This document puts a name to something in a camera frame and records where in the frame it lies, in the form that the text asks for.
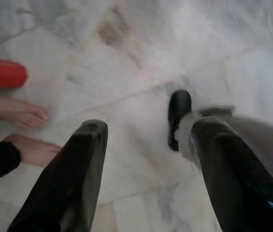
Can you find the bare person foot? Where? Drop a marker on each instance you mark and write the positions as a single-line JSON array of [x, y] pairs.
[[37, 149], [22, 113]]

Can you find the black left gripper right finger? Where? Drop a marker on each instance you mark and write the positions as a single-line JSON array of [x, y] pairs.
[[235, 183]]

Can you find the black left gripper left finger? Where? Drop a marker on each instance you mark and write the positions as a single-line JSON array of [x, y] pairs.
[[68, 178]]

